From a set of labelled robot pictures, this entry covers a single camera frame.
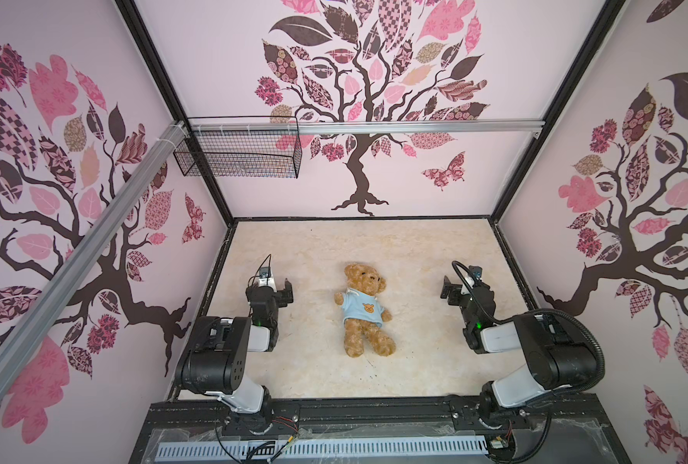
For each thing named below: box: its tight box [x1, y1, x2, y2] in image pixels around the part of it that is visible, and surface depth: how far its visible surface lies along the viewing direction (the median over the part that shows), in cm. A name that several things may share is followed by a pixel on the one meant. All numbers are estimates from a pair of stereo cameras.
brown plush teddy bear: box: [333, 262, 397, 358], surface depth 85 cm
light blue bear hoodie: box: [341, 287, 385, 327], surface depth 87 cm
